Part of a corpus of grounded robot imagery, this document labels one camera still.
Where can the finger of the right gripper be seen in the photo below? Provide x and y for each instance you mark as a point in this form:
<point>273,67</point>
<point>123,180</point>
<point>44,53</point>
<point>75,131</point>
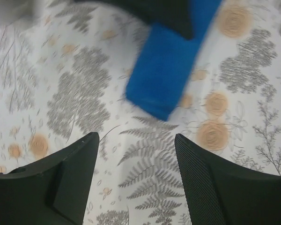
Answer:
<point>173,14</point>

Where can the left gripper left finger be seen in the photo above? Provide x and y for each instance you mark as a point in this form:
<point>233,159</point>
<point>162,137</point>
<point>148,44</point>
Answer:
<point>53,190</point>

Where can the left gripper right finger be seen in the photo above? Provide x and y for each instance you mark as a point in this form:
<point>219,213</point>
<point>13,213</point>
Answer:
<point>219,192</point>

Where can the blue towel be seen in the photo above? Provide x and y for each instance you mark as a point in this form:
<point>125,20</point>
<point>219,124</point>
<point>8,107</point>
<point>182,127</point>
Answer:
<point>163,67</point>

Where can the floral table mat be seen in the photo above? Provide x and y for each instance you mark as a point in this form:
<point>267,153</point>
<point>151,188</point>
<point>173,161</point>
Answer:
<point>66,77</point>

